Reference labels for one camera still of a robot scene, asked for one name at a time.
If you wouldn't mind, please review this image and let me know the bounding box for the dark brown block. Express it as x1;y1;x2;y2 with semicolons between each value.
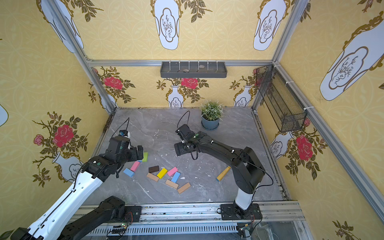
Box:
148;166;160;173

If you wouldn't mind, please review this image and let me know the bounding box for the black wire mesh basket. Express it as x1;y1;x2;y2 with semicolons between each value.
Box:
255;65;307;133

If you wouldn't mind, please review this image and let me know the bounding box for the wooden block left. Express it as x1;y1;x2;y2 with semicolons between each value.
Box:
147;173;160;182

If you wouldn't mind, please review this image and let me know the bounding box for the wooden block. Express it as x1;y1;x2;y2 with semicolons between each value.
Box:
147;173;160;182
165;180;179;190
177;183;191;194

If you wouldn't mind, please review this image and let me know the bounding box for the grey wall shelf tray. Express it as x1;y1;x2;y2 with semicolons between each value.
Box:
160;61;228;79

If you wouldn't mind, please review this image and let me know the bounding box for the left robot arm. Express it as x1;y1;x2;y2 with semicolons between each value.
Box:
10;136;144;240

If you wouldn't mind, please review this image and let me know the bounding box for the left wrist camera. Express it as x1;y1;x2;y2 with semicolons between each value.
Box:
119;130;131;138

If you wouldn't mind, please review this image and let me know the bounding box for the potted green plant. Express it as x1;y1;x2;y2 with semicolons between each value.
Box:
201;101;223;131

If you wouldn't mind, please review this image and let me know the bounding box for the green block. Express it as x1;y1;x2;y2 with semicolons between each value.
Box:
142;152;148;162

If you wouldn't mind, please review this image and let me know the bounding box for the light blue block left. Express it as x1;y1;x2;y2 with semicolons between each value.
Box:
123;169;135;178

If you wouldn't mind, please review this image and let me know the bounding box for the circuit board with wires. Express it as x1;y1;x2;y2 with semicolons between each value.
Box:
106;224;129;240

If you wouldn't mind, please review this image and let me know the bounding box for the wooden block right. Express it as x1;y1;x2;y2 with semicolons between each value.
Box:
177;183;191;194

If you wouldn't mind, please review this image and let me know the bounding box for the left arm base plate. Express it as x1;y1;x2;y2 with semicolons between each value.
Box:
121;205;142;224

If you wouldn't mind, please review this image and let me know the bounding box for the wooden block middle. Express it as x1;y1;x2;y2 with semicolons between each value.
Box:
165;180;179;190

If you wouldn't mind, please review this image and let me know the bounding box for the pink block right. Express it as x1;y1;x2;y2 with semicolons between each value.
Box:
167;167;178;177

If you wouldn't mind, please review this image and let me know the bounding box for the aluminium rail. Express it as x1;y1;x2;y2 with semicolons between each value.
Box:
70;201;314;240

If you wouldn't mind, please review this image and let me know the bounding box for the pink block left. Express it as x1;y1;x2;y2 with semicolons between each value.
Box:
130;161;141;172

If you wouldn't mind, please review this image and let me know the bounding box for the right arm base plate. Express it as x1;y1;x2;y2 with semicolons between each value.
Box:
217;203;263;221

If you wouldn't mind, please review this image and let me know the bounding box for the blue block centre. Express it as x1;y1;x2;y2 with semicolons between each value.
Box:
171;172;181;183

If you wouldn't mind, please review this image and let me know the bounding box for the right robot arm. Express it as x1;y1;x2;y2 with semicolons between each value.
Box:
174;124;266;211

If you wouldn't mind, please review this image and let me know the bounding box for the yellow block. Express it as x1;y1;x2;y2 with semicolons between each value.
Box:
157;168;168;179

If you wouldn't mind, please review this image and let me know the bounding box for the pink block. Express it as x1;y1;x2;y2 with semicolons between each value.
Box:
130;161;141;172
167;167;178;177

